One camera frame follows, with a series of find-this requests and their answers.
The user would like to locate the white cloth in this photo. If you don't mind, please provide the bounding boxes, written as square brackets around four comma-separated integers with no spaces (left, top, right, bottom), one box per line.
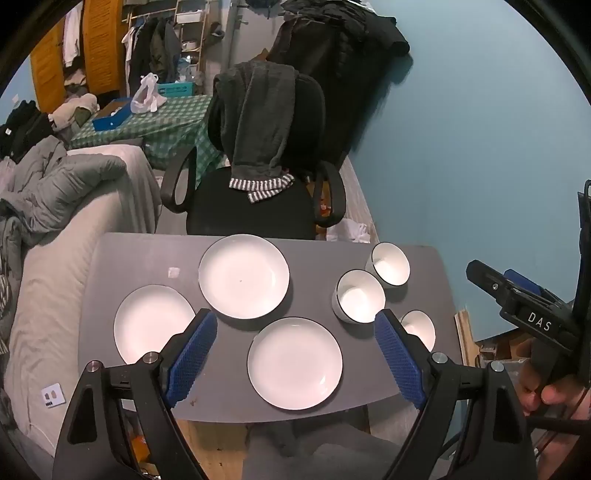
[325,220,371,244]

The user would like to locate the beige cloth pile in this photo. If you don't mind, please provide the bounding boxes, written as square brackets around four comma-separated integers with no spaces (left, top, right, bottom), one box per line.
[48,92,100,132]

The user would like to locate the black clothes pile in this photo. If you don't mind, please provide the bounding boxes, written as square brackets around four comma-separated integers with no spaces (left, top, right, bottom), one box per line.
[0,99,56,162]

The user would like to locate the person's right forearm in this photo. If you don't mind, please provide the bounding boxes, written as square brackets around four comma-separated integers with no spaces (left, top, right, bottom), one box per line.
[538,406,588,480]

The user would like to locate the blue tray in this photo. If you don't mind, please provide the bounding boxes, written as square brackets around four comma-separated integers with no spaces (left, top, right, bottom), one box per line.
[92,98,134,132]

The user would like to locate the white plastic bag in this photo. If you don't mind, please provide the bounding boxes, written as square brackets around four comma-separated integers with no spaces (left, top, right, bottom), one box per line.
[130,73,168,114]

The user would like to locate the white plate with black rim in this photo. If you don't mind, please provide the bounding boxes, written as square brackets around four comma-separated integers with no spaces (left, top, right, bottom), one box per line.
[198,234,291,320]
[247,317,344,411]
[113,285,197,366]

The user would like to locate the wooden planks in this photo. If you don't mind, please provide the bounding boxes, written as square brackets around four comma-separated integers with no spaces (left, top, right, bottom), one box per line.
[455,309,483,367]

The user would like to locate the white wall socket plate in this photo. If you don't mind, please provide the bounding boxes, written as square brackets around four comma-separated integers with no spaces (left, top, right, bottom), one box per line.
[41,383,65,409]

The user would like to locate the cardboard box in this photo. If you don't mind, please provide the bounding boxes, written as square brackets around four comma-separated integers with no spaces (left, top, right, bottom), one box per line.
[475,330,539,370]

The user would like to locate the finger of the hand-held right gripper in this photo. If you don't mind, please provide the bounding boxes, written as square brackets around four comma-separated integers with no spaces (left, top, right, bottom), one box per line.
[503,269,544,299]
[465,260,578,343]

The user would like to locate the white hanging shirt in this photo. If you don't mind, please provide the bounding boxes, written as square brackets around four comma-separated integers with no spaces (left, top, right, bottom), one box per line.
[62,2,84,68]

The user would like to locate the bed with grey sheet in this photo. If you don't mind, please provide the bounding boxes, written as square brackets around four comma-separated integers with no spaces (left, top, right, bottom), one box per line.
[0,143,162,462]

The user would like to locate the grey sweater with striped cuffs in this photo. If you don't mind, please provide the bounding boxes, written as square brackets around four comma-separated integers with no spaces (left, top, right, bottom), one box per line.
[213,61,296,204]

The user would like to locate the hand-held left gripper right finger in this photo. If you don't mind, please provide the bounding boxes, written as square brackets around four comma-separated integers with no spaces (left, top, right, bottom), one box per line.
[374,308,540,480]

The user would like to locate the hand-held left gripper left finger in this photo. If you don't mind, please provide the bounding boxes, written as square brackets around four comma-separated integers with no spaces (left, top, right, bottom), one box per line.
[52,308,219,480]

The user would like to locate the white shelf unit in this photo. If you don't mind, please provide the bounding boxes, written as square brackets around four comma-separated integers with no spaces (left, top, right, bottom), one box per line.
[175,0,206,79]

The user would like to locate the orange wardrobe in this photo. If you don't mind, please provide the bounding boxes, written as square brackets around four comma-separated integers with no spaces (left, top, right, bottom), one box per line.
[30,0,125,114]

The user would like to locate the person's right hand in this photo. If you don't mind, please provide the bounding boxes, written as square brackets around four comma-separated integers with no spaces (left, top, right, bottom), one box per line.
[515,357,591,416]

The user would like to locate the white bowl with black rim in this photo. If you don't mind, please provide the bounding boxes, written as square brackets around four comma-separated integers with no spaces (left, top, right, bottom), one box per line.
[365,242,411,288]
[331,269,387,323]
[399,309,437,354]

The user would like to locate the black office chair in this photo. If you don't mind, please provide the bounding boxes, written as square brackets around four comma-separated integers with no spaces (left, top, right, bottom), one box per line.
[161,74,347,241]

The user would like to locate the person's grey pants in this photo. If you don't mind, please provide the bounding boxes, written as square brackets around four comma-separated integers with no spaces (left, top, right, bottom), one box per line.
[242,422,416,480]

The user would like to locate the blue plastic basket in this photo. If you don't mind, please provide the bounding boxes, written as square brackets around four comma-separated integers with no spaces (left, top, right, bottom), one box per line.
[157,80,197,99]

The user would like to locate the striped grey cloth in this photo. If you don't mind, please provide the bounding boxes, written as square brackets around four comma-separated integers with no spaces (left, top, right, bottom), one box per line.
[0,258,12,319]

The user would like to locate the dark hanging clothes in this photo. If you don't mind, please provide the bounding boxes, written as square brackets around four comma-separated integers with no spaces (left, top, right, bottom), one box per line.
[122,16,183,88]

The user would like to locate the black jacket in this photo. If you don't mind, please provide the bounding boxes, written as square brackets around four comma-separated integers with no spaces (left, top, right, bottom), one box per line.
[268,0,411,162]

